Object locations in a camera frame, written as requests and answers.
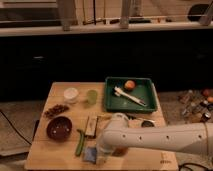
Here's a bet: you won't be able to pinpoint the metal cup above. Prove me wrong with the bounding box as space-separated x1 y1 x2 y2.
141 120 155 127

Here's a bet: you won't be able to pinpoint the orange plate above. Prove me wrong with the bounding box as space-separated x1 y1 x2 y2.
112 147 128 157

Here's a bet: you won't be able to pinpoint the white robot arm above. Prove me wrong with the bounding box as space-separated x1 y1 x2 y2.
96 113 213 158

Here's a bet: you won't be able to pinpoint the green cucumber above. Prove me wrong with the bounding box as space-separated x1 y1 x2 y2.
75 129 85 157

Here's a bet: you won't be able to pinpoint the wooden block with handle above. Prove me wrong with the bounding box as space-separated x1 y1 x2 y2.
85 116 98 138

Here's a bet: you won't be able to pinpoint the white cup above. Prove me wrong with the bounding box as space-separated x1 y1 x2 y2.
63 87 79 104

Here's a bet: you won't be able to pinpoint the orange fruit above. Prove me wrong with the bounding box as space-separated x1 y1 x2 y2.
124 80 135 91

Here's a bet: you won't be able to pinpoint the blue sponge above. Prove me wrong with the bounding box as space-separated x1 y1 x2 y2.
83 147 97 164

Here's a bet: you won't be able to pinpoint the spice bottles on floor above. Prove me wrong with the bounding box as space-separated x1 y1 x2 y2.
178 89 213 123

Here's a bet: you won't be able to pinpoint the purple bowl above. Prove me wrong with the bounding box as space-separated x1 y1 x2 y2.
46 116 72 142

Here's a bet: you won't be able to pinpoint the green tray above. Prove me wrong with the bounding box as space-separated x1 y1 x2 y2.
104 77 157 113

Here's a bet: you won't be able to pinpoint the brown grape bunch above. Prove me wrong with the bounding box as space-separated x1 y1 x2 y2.
44 104 69 118

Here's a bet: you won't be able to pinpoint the green cup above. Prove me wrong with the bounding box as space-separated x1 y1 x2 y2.
87 90 98 105

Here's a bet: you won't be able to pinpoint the black cable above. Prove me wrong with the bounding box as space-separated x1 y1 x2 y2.
0 109 33 146

